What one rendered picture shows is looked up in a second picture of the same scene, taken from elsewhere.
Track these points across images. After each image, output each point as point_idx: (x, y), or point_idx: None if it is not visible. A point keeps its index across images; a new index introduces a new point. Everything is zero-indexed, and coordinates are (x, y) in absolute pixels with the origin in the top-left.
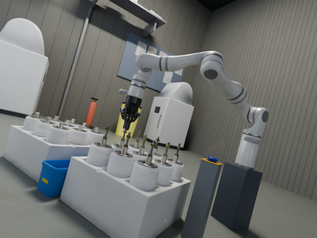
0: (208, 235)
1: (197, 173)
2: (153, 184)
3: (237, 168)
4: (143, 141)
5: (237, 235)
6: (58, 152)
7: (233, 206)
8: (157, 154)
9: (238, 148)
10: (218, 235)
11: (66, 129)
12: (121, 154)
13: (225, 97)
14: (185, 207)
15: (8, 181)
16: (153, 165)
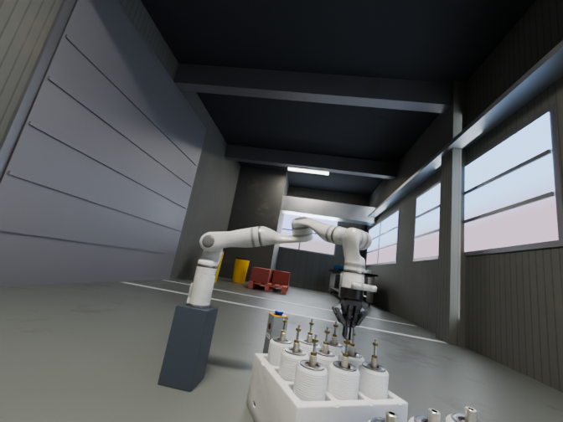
0: (244, 385)
1: (286, 330)
2: None
3: (214, 311)
4: (327, 336)
5: (208, 375)
6: None
7: (207, 353)
8: (290, 349)
9: (207, 287)
10: (231, 382)
11: (452, 413)
12: (355, 352)
13: (265, 244)
14: (209, 410)
15: None
16: (328, 342)
